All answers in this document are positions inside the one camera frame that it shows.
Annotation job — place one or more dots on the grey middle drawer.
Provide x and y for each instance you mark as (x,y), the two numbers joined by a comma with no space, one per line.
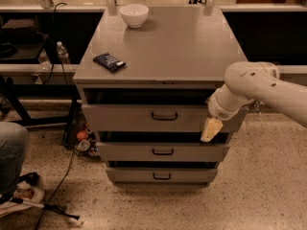
(172,152)

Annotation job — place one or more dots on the person's leg in jeans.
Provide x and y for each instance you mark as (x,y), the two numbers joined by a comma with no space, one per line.
(14,140)

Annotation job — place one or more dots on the dark blue snack packet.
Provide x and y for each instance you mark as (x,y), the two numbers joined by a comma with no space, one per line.
(109,62)

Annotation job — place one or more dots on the grey top drawer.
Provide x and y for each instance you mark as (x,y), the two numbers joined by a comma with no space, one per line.
(145,118)

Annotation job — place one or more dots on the grey bottom drawer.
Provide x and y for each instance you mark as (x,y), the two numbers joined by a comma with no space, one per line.
(151,175)

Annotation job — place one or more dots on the black side table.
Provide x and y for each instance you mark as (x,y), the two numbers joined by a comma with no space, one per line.
(31,70)

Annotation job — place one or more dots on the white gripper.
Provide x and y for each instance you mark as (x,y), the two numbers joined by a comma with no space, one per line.
(218,110)

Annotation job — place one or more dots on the clear plastic water bottle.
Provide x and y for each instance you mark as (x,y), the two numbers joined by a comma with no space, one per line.
(63,53)

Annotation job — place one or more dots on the grey drawer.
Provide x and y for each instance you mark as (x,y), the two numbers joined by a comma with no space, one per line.
(172,152)
(151,175)
(145,118)

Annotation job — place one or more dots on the grey metal drawer cabinet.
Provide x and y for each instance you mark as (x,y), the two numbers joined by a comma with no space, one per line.
(177,57)

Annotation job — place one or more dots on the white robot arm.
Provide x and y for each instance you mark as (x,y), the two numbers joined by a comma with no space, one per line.
(248,82)

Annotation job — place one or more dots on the black tool on floor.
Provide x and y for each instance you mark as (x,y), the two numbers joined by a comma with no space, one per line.
(47,207)

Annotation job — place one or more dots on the orange ball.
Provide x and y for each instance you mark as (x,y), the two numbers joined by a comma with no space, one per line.
(82,135)

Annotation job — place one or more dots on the white ceramic bowl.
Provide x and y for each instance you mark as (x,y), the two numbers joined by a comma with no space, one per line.
(134,15)

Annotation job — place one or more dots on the white sneaker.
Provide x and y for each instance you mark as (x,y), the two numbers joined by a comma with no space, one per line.
(30,193)

